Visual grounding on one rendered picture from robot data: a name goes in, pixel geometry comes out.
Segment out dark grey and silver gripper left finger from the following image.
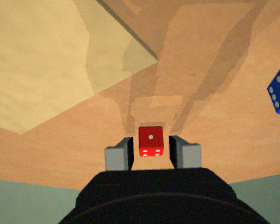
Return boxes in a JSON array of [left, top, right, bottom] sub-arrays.
[[105, 137, 134, 171]]

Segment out red die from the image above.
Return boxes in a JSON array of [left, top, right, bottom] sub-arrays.
[[138, 126, 164, 156]]

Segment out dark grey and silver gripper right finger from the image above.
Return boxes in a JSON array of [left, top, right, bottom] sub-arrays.
[[169, 135, 202, 168]]

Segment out tan square mat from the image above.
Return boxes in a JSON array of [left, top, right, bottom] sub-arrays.
[[0, 0, 158, 134]]

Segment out blue die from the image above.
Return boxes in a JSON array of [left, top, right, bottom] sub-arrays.
[[267, 70, 280, 114]]

